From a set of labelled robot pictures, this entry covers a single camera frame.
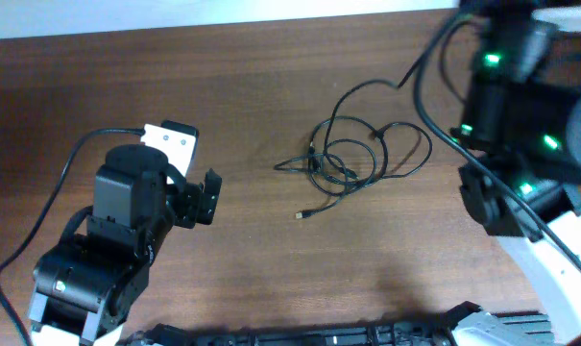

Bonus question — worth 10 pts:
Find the black left camera cable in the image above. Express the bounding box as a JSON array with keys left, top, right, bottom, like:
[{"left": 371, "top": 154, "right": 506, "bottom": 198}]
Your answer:
[{"left": 0, "top": 127, "right": 147, "bottom": 346}]

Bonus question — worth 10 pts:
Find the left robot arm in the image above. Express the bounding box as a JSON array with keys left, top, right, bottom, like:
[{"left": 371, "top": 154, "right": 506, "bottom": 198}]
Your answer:
[{"left": 29, "top": 144, "right": 222, "bottom": 345}]

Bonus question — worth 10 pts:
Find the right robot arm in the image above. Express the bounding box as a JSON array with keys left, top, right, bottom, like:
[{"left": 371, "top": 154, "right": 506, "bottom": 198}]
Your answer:
[{"left": 451, "top": 1, "right": 581, "bottom": 345}]

